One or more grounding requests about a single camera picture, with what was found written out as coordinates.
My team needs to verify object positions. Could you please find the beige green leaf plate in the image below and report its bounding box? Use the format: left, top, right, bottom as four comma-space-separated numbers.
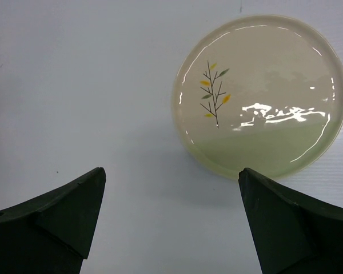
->
171, 14, 343, 179

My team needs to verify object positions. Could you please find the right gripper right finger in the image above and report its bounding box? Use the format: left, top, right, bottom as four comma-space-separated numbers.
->
238, 168, 343, 273

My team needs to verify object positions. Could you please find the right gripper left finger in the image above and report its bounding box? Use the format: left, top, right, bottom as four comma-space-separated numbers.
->
0, 167, 106, 273

